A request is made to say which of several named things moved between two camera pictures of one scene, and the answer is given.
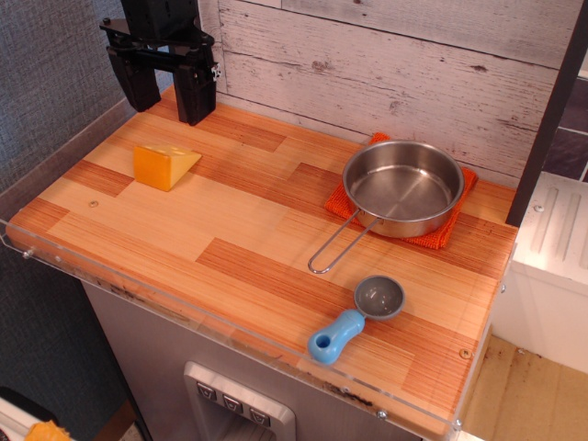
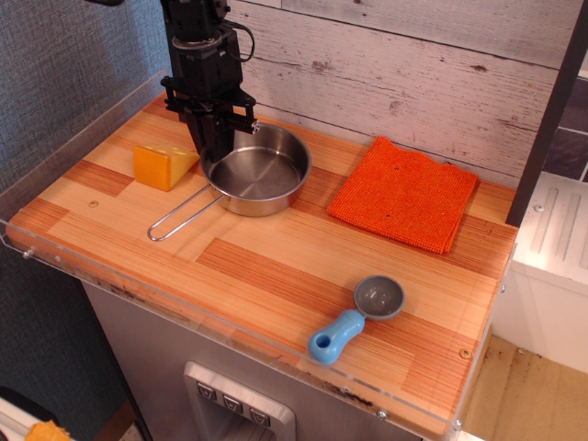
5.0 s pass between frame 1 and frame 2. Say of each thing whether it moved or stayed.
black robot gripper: moved
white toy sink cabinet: stayed
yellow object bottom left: stayed
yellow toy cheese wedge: stayed
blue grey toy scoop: stayed
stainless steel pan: moved
